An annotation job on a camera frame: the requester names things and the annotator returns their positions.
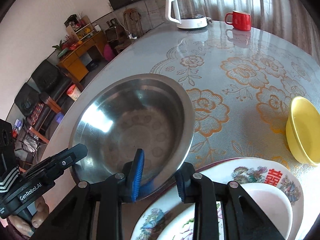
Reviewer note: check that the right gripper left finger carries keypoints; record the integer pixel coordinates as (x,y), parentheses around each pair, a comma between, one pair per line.
(93,211)

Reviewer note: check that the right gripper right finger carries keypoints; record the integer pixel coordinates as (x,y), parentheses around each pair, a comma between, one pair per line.
(241,215)

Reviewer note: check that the yellow plastic bowl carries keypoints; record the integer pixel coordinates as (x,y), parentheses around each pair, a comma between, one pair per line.
(302,131)

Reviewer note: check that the steel bowl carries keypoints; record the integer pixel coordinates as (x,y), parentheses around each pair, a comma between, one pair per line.
(151,112)

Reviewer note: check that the left hand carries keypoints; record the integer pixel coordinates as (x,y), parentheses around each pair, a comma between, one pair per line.
(25,224)

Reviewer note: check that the white ceramic bowl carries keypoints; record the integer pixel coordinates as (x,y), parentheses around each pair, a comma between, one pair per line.
(271,200)

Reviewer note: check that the floral patterned plate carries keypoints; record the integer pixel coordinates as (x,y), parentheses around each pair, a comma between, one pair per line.
(169,211)

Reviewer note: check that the black leather sofa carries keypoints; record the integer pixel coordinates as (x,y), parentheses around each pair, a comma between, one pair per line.
(51,83)

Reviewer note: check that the yellow wooden desk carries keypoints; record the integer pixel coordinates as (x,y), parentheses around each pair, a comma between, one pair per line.
(72,61)

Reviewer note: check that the pink bag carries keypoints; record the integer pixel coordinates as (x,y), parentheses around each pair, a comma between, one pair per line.
(108,53)

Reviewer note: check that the wooden chair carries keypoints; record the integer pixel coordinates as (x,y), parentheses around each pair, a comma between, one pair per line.
(132,22)

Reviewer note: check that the red mug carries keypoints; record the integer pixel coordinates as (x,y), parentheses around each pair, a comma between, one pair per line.
(239,20)

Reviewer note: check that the glass electric kettle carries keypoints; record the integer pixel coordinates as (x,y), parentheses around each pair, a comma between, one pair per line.
(186,14)

